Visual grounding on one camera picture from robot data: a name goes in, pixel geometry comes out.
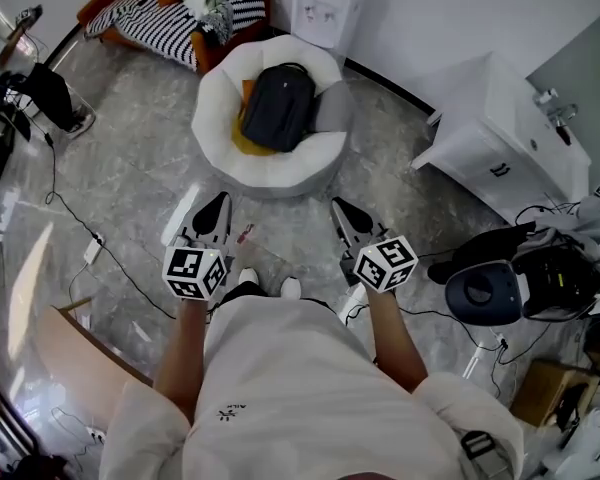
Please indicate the dark grey backpack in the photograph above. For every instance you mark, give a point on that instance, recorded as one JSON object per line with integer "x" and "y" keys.
{"x": 277, "y": 108}

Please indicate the chrome faucet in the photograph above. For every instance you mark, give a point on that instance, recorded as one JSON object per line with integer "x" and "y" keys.
{"x": 564, "y": 123}

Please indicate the cardboard box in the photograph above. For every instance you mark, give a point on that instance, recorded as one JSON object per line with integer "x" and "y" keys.
{"x": 540, "y": 390}

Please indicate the white power strip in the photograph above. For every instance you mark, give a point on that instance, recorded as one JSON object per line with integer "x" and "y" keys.
{"x": 96, "y": 434}
{"x": 93, "y": 252}

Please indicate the person's right forearm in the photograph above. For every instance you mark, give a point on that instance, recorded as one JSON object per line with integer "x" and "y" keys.
{"x": 395, "y": 338}

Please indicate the person's left white shoe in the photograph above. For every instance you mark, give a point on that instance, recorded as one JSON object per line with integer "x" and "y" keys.
{"x": 248, "y": 275}

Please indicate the small black bag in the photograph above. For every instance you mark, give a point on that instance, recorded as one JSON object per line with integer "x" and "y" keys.
{"x": 572, "y": 403}

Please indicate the small red floor sticker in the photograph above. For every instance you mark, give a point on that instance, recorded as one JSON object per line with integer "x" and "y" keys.
{"x": 245, "y": 234}

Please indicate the white round lounge chair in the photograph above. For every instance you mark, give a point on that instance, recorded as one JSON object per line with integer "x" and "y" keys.
{"x": 275, "y": 173}

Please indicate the person's right white shoe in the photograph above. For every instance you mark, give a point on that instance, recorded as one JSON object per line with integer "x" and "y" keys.
{"x": 291, "y": 288}

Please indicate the person's black trousers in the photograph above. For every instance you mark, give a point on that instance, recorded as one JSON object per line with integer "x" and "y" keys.
{"x": 245, "y": 290}

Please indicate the small wooden side table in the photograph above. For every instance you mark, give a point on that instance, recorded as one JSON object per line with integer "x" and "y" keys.
{"x": 10, "y": 43}

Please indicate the person's white shirt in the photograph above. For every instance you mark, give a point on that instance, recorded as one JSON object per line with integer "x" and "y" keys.
{"x": 290, "y": 378}

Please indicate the yellow cushion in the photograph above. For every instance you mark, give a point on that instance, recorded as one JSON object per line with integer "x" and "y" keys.
{"x": 240, "y": 140}

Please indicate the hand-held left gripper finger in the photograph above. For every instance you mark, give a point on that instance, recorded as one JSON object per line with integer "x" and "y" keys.
{"x": 228, "y": 228}
{"x": 187, "y": 222}

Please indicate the orange cushion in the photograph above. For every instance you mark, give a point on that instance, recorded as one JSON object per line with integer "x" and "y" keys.
{"x": 247, "y": 90}

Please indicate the small white bottle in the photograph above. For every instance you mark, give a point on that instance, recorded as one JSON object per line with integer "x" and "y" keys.
{"x": 545, "y": 96}

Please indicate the person's white shoe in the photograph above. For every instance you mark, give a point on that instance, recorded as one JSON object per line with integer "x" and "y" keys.
{"x": 248, "y": 275}
{"x": 291, "y": 288}

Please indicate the white water dispenser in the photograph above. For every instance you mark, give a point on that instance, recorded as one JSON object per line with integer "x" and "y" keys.
{"x": 325, "y": 13}

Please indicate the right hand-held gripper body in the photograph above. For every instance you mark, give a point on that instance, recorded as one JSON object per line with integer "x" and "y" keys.
{"x": 385, "y": 263}

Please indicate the white plug adapter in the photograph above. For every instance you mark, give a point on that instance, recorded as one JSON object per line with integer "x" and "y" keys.
{"x": 499, "y": 339}

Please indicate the light wooden table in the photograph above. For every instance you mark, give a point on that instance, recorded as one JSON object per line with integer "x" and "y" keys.
{"x": 85, "y": 358}

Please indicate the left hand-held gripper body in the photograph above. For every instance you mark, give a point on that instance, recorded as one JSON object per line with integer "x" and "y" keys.
{"x": 182, "y": 268}

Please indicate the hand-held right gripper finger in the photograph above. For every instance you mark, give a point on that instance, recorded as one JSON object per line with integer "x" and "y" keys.
{"x": 341, "y": 228}
{"x": 374, "y": 225}

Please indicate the white sink cabinet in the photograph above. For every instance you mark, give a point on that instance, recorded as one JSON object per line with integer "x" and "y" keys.
{"x": 490, "y": 143}

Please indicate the person's left forearm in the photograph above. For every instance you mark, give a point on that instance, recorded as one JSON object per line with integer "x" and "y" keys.
{"x": 185, "y": 358}

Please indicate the grey cushion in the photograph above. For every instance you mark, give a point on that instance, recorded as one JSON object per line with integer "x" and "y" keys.
{"x": 332, "y": 108}

